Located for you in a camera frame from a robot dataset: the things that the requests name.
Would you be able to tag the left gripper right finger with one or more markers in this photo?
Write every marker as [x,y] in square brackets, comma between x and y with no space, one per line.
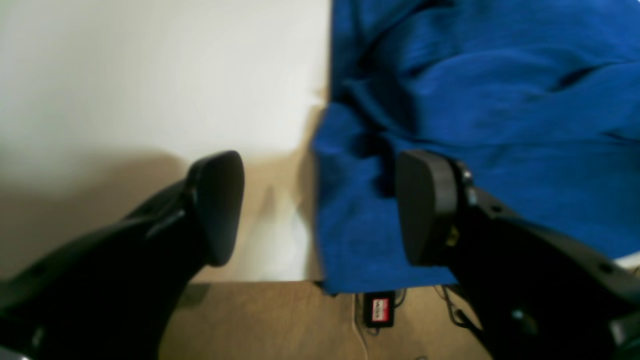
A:
[538,294]

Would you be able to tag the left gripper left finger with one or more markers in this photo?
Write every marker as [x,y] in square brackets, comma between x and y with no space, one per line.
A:
[109,294]

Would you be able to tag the dark blue t-shirt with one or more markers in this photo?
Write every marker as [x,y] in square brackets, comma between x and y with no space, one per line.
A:
[540,99]

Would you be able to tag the small black tagged device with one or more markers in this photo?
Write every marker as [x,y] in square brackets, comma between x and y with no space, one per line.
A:
[378,309]

